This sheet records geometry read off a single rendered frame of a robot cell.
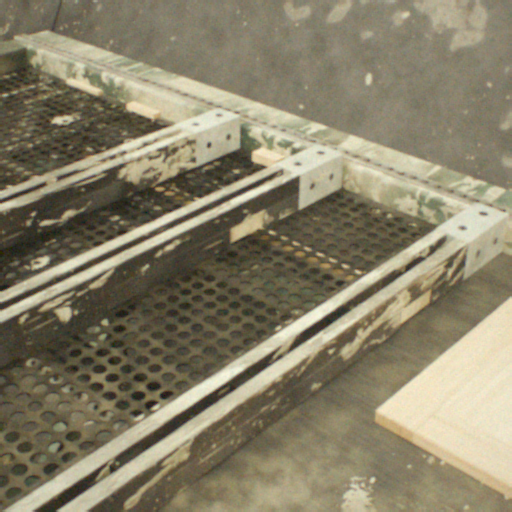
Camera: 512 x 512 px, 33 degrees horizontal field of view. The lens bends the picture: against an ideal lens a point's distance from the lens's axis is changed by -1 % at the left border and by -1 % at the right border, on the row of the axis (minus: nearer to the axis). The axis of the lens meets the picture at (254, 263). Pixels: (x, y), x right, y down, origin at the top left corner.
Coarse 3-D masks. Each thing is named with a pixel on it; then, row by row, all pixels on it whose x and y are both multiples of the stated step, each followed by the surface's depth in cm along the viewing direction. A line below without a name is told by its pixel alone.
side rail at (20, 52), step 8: (0, 48) 215; (8, 48) 215; (16, 48) 215; (24, 48) 216; (0, 56) 212; (8, 56) 214; (16, 56) 215; (24, 56) 217; (0, 64) 213; (8, 64) 214; (16, 64) 216; (24, 64) 218; (0, 72) 214
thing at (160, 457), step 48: (432, 240) 132; (480, 240) 134; (384, 288) 120; (432, 288) 128; (288, 336) 111; (336, 336) 111; (384, 336) 121; (240, 384) 103; (288, 384) 106; (144, 432) 95; (192, 432) 95; (240, 432) 102; (96, 480) 91; (144, 480) 91; (192, 480) 98
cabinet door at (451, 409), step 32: (448, 352) 117; (480, 352) 117; (416, 384) 111; (448, 384) 111; (480, 384) 112; (384, 416) 106; (416, 416) 106; (448, 416) 106; (480, 416) 106; (448, 448) 101; (480, 448) 101; (480, 480) 99
